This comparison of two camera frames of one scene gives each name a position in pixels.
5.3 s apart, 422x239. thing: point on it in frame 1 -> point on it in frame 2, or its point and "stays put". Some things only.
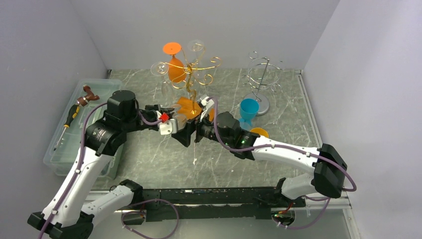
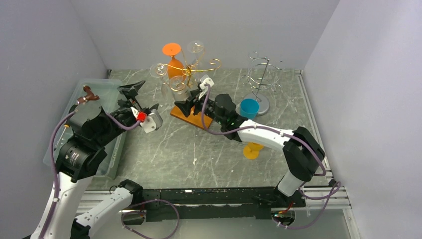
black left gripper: (157, 107) -> (131, 90)
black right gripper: (184, 135) -> (185, 106)
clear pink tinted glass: (160, 69) stays put
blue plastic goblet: (249, 108) stays put
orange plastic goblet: (176, 72) stays put
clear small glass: (181, 119) -> (178, 89)
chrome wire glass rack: (263, 74) stays put
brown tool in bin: (82, 101) stays put
